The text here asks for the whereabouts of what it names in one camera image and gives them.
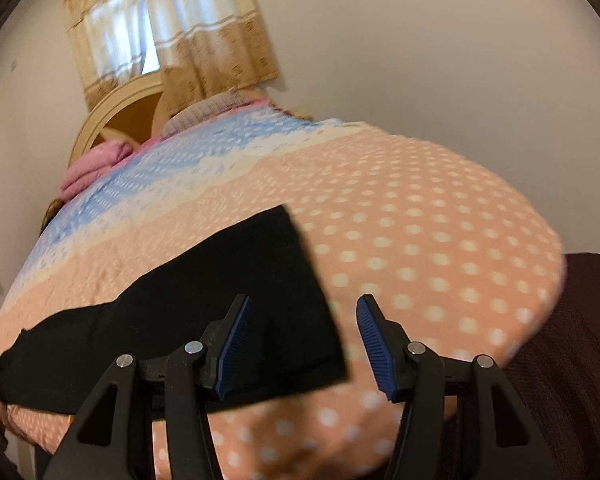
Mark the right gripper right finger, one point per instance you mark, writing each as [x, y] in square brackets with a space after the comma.
[460, 420]

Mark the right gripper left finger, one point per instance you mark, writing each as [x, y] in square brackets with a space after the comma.
[111, 436]

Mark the black pants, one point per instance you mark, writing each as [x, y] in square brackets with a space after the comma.
[293, 346]

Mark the polka dot bedspread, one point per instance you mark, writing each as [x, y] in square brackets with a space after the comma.
[449, 250]

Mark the brown patterned cloth bundle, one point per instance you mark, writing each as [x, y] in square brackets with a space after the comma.
[51, 212]

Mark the folded pink blanket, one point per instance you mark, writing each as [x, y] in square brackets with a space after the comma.
[92, 165]

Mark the striped pillow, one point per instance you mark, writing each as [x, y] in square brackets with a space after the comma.
[201, 111]

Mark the cream wooden headboard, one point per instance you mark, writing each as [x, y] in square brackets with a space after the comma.
[134, 112]

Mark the beige window curtain centre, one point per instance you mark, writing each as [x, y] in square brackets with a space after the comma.
[202, 47]

